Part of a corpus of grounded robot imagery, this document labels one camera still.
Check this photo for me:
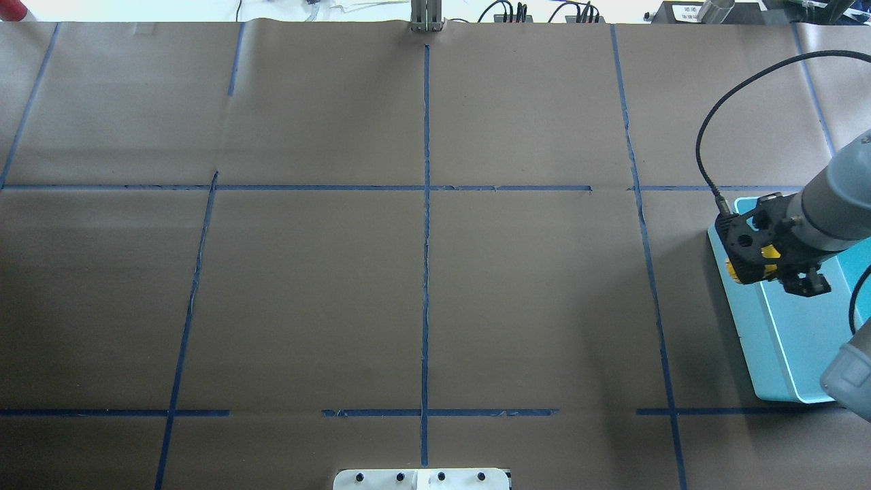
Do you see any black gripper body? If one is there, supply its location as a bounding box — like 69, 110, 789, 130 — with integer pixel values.
771, 225, 827, 280

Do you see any yellow beetle toy car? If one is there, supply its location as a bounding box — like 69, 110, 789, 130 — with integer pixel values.
725, 244, 782, 284

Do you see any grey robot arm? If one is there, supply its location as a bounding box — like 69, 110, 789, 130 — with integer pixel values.
772, 131, 870, 421

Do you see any turquoise plastic bin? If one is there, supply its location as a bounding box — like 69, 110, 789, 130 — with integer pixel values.
707, 227, 870, 404

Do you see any red cylinder bottle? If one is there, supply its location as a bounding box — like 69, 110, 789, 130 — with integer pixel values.
0, 0, 30, 22

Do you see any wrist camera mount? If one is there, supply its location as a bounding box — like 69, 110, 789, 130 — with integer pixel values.
714, 192, 786, 258

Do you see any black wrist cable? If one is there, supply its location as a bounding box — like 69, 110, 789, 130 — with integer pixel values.
694, 49, 871, 334

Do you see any white pedestal column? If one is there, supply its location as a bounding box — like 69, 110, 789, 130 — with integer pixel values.
332, 468, 512, 489

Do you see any aluminium frame post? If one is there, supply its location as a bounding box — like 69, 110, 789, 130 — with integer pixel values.
410, 0, 444, 32

